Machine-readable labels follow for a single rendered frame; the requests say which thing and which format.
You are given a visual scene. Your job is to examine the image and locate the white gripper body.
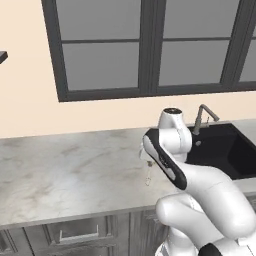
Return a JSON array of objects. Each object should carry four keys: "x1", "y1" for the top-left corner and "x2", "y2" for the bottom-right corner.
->
[{"x1": 138, "y1": 139, "x2": 148, "y2": 162}]

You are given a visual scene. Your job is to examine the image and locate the black sink basin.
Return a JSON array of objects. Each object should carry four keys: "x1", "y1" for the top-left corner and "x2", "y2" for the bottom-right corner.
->
[{"x1": 149, "y1": 122, "x2": 256, "y2": 181}]

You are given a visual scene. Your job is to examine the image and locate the grey metal tap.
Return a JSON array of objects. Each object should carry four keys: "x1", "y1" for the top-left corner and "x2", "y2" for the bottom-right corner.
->
[{"x1": 192, "y1": 103, "x2": 221, "y2": 136}]

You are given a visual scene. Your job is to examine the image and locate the grey cupboard door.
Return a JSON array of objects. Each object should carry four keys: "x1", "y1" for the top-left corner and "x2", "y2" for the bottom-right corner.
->
[{"x1": 129, "y1": 209, "x2": 169, "y2": 256}]

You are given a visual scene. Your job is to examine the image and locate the grey drawer front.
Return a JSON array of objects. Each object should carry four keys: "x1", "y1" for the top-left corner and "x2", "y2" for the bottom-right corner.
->
[
  {"x1": 0, "y1": 229, "x2": 18, "y2": 256},
  {"x1": 42, "y1": 215, "x2": 117, "y2": 250}
]

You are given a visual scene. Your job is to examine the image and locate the dark framed window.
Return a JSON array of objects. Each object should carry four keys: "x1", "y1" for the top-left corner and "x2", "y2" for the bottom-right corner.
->
[{"x1": 41, "y1": 0, "x2": 256, "y2": 103}]

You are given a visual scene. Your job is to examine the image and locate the pale drawer handle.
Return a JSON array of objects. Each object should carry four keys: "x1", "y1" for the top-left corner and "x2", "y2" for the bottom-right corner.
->
[{"x1": 58, "y1": 225, "x2": 101, "y2": 244}]

